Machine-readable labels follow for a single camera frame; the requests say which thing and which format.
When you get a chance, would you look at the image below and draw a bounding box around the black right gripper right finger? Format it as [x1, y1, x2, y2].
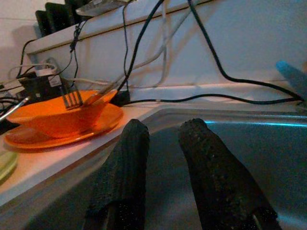
[177, 117, 281, 230]

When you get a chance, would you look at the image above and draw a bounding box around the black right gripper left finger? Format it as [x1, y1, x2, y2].
[83, 118, 151, 230]

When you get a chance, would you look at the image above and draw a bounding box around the green plate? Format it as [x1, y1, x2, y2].
[0, 150, 19, 182]

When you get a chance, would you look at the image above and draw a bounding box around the stainless steel sink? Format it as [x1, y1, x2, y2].
[0, 103, 307, 230]

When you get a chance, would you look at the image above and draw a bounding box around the orange plate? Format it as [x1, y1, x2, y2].
[3, 103, 124, 151]

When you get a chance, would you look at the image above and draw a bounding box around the black plug adapter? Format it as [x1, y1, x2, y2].
[112, 89, 131, 106]

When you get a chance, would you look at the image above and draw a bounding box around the orange bowl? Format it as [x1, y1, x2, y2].
[6, 89, 118, 139]

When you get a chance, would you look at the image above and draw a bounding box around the black power brick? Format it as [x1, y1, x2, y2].
[18, 69, 72, 103]

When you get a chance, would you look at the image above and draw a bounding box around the clear plastic box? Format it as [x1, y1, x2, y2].
[75, 0, 134, 17]

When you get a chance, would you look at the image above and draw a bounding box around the black ribbed device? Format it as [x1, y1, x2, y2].
[35, 1, 83, 38]

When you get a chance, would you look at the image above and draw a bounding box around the black counter cable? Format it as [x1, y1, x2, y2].
[126, 93, 305, 105]

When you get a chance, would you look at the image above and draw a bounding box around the thin black cable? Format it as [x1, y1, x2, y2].
[121, 4, 131, 94]

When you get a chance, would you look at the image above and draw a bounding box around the thick black cable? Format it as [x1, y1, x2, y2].
[117, 0, 166, 93]

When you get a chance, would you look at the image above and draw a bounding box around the black hanging cable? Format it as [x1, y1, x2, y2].
[188, 0, 306, 102]

